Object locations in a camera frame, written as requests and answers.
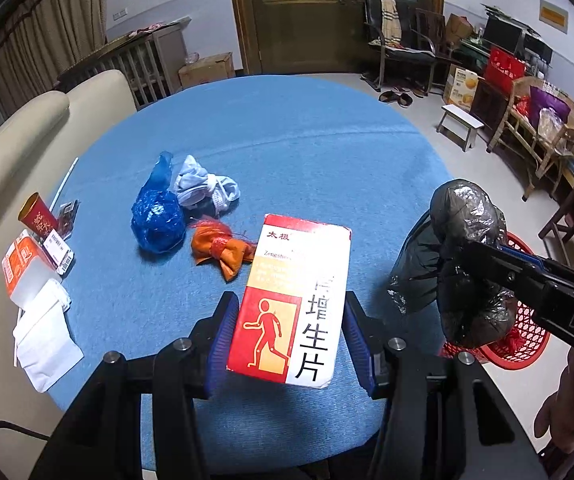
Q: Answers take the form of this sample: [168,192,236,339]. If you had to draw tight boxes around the orange cloth bundle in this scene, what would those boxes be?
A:
[189,217,258,283]

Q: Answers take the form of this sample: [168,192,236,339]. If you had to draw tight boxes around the white napkin stack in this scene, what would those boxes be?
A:
[24,280,72,331]

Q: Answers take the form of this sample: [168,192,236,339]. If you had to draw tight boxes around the yellow printed carton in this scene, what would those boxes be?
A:
[442,66,480,113]

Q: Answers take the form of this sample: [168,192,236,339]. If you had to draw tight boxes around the striped scarf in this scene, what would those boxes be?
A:
[379,0,400,48]

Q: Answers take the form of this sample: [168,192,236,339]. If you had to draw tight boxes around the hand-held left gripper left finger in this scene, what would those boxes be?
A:
[32,291,242,480]

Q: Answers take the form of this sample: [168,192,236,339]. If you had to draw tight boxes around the orange white carton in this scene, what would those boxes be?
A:
[2,230,56,307]

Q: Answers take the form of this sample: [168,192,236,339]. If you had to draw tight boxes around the red white medicine box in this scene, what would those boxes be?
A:
[227,214,352,390]

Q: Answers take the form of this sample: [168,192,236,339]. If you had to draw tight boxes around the cream leather sofa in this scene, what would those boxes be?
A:
[0,69,138,480]

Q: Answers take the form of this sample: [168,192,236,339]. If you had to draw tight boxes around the black plastic bag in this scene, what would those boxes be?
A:
[388,178,516,350]

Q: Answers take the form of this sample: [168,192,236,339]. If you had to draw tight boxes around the black cable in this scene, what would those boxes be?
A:
[0,420,50,461]

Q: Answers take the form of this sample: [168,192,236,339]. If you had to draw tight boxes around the brown wooden chair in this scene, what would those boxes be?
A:
[414,7,464,96]

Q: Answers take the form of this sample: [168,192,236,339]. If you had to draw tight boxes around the red plastic basket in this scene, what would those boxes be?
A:
[439,232,552,372]

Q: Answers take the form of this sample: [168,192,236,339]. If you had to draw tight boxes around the wooden glass-panel door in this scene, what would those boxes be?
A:
[225,0,446,77]

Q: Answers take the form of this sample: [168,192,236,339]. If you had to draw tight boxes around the open brown cardboard box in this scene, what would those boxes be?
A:
[446,13,474,43]

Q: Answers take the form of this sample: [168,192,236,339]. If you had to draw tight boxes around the white paper sheets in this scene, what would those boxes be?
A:
[14,305,84,393]

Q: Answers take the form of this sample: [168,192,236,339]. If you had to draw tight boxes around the wicker chair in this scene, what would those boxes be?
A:
[487,76,574,201]

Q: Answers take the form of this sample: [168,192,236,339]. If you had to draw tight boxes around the red plastic bag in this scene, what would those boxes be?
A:
[502,327,528,358]

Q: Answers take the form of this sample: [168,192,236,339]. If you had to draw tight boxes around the blue plastic bag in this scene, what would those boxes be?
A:
[132,151,186,256]

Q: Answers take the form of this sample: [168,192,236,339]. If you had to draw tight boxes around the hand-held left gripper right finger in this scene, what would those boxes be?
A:
[343,291,548,480]

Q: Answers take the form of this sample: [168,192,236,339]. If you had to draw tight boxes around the beige striped curtain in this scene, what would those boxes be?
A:
[0,0,110,116]

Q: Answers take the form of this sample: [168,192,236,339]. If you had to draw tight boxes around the wooden radiator cover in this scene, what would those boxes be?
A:
[57,17,192,111]

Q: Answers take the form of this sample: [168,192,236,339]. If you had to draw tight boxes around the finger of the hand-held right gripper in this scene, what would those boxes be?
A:
[496,245,548,272]
[459,241,542,306]

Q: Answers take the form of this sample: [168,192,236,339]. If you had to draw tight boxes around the dark snack packet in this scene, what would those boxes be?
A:
[57,200,80,236]

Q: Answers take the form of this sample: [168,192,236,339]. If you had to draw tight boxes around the small white stool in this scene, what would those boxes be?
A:
[437,104,485,152]

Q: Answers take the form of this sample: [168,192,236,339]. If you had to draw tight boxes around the red gift bag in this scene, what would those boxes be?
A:
[484,47,526,93]

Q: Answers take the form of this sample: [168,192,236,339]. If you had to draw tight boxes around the white bag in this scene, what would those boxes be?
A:
[174,155,242,218]

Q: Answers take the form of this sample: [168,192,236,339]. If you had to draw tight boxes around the black monitor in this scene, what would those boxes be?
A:
[482,15,525,53]

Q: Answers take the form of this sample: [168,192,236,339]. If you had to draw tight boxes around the white barcode label packet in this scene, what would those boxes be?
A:
[42,232,76,275]

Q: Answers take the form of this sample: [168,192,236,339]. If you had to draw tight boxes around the clear plastic bag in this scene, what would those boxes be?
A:
[537,107,565,143]

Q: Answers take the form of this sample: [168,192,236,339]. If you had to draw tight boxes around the black metal chair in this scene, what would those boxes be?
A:
[364,0,438,96]

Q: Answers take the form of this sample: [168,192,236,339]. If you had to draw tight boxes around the yellow wall sign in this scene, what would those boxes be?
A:
[538,0,569,34]

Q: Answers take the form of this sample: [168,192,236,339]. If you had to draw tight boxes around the red paper cup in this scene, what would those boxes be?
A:
[18,193,60,237]

